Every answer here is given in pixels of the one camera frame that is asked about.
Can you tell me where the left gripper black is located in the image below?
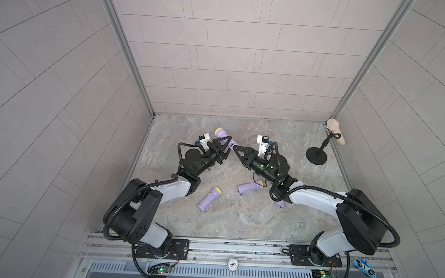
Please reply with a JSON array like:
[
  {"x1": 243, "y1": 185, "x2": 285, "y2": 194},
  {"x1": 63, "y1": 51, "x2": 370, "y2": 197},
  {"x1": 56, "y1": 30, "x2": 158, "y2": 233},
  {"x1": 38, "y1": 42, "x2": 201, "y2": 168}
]
[{"x1": 191, "y1": 137, "x2": 233, "y2": 181}]

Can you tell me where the purple flashlight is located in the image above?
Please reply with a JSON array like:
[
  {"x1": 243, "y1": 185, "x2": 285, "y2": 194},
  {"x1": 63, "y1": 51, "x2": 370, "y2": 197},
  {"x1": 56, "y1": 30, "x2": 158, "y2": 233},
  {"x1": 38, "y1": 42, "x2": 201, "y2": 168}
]
[
  {"x1": 198, "y1": 186, "x2": 222, "y2": 212},
  {"x1": 275, "y1": 201, "x2": 285, "y2": 209},
  {"x1": 215, "y1": 127, "x2": 237, "y2": 150},
  {"x1": 237, "y1": 179, "x2": 264, "y2": 196}
]

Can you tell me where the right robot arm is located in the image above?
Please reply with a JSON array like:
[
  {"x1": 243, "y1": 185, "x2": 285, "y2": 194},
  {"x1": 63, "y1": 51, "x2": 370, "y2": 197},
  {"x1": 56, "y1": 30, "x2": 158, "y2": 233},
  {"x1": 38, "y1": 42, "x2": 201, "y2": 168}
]
[{"x1": 233, "y1": 146, "x2": 401, "y2": 266}]

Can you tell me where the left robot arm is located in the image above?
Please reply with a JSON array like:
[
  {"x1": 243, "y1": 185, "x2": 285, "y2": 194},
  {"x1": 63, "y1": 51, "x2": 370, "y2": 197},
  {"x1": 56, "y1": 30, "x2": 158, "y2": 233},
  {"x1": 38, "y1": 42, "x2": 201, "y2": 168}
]
[{"x1": 102, "y1": 136, "x2": 232, "y2": 257}]

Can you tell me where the black round stand base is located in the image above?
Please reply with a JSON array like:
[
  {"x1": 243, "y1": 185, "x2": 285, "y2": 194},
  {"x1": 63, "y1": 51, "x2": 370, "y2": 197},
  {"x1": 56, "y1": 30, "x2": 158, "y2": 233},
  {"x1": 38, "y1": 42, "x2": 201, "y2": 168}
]
[{"x1": 306, "y1": 147, "x2": 328, "y2": 165}]

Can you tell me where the beige microphone on stand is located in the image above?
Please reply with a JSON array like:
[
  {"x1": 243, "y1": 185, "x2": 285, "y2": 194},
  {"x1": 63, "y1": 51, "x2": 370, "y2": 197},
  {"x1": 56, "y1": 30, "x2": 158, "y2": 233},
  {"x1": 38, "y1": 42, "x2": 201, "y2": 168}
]
[{"x1": 326, "y1": 118, "x2": 346, "y2": 145}]

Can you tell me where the left circuit board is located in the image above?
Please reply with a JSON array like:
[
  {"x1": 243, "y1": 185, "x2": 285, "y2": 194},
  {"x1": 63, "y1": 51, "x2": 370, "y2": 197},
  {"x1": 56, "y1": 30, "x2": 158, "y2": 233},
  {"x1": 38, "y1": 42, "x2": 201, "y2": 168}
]
[{"x1": 148, "y1": 263, "x2": 173, "y2": 276}]

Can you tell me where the blue tag sticker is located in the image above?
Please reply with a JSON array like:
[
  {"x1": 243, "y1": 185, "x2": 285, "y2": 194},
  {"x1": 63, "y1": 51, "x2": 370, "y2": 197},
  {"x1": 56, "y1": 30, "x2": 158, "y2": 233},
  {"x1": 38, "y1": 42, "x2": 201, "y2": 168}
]
[{"x1": 352, "y1": 259, "x2": 377, "y2": 278}]

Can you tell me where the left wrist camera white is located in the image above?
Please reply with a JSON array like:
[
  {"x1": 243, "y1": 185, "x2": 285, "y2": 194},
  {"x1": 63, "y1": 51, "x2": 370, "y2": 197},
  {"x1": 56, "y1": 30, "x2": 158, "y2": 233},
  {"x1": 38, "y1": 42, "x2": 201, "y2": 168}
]
[{"x1": 198, "y1": 133, "x2": 211, "y2": 150}]

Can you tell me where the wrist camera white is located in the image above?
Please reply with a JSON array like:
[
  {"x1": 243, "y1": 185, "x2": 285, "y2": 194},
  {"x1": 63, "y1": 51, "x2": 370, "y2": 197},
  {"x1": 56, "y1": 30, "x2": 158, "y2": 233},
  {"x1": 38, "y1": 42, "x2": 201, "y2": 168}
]
[
  {"x1": 198, "y1": 133, "x2": 211, "y2": 150},
  {"x1": 257, "y1": 135, "x2": 271, "y2": 156}
]

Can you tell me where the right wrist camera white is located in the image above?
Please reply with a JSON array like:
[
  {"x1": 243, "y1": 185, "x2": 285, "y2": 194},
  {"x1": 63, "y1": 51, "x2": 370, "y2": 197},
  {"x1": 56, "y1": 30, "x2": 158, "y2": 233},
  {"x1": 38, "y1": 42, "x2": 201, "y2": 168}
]
[{"x1": 257, "y1": 135, "x2": 271, "y2": 156}]

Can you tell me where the aluminium rail frame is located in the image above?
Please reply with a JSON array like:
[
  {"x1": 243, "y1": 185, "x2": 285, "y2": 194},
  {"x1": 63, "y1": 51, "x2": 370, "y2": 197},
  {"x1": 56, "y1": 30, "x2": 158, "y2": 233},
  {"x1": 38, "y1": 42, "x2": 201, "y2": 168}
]
[{"x1": 77, "y1": 227, "x2": 400, "y2": 278}]

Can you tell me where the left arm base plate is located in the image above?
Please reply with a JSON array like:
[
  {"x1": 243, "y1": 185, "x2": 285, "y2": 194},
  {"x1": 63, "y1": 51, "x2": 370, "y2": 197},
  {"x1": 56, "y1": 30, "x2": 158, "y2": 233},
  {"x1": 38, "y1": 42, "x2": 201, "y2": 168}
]
[{"x1": 135, "y1": 239, "x2": 190, "y2": 260}]

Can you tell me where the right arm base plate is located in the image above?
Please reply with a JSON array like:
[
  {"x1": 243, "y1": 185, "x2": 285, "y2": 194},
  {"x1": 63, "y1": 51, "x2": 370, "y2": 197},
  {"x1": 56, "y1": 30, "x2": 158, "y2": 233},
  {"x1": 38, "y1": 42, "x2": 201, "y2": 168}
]
[{"x1": 283, "y1": 244, "x2": 342, "y2": 268}]

